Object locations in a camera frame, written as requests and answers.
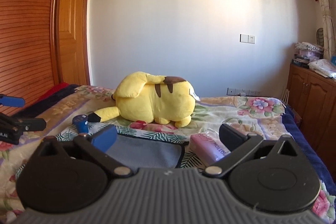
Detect purple and grey towel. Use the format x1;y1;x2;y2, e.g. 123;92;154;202
105;135;185;171

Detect wooden room door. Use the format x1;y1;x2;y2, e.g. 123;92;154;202
58;0;90;85

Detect blue cup with lid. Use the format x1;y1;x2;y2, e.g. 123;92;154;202
72;114;89;134

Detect pink tissue pack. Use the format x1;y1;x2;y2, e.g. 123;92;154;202
189;133;231;166

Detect floral bed quilt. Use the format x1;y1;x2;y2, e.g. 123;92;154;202
1;85;335;223

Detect red blanket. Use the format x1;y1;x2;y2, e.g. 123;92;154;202
37;82;69;102

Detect yellow Pikachu plush toy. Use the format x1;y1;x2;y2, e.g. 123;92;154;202
88;72;200;128

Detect low wooden cabinet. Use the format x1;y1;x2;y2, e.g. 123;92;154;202
286;63;336;154

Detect stack of folded linens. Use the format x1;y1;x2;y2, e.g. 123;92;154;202
293;42;324;67

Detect white folded cloth bundle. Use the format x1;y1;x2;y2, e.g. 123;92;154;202
308;59;336;79

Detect slatted wooden wardrobe door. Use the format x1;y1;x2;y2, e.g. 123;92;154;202
1;0;59;106

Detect wall socket strip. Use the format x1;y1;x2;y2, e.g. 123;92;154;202
227;88;261;97

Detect white wall switch plate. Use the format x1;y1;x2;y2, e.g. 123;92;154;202
240;34;256;44

